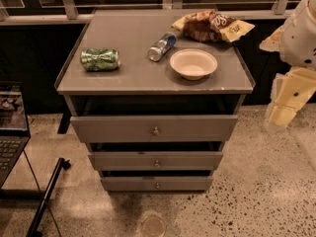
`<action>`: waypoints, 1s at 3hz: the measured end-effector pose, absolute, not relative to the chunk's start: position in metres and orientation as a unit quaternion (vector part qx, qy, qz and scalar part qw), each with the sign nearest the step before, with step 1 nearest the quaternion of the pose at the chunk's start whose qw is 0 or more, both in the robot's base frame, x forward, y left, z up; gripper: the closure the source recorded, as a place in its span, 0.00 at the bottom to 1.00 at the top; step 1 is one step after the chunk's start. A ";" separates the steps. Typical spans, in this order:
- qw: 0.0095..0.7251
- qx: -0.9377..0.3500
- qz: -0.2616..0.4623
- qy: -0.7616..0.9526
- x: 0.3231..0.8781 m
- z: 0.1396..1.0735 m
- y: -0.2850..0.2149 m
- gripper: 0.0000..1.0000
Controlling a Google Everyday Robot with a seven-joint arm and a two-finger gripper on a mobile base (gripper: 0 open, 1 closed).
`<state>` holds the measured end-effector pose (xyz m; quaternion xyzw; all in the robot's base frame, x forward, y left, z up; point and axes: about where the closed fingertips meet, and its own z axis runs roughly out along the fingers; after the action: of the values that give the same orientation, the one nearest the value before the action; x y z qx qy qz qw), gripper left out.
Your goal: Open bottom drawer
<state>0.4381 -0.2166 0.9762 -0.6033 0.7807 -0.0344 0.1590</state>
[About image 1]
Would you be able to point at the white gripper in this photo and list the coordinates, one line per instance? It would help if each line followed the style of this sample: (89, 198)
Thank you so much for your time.
(300, 39)

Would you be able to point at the grey bottom drawer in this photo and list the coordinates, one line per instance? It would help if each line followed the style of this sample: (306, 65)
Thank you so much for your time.
(156, 184)

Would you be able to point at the grey drawer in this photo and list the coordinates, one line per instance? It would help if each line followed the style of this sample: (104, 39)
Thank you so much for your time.
(156, 184)
(155, 160)
(114, 129)

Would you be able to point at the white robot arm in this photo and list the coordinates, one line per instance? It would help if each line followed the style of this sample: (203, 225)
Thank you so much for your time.
(295, 41)

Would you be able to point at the grey drawer cabinet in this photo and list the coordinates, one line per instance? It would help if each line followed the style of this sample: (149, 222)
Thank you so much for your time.
(141, 87)

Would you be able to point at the grey middle drawer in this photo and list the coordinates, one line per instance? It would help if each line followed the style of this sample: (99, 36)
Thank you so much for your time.
(155, 160)

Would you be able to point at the grey top drawer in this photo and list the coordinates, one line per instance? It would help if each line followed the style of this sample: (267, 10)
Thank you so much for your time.
(114, 129)

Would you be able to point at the white paper bowl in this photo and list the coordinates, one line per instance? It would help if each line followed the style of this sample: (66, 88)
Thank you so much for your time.
(193, 64)

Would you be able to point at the brown yellow chip bag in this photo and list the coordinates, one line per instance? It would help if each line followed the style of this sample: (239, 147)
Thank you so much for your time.
(211, 26)

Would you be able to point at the blue silver soda can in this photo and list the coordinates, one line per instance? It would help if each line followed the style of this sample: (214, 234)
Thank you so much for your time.
(160, 47)

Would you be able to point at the crushed green soda can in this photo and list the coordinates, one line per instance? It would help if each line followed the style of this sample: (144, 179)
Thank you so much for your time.
(104, 59)

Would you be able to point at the metal window railing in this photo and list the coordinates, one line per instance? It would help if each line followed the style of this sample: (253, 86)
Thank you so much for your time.
(158, 4)

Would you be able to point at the black laptop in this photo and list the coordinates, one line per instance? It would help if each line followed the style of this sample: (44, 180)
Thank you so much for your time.
(14, 127)

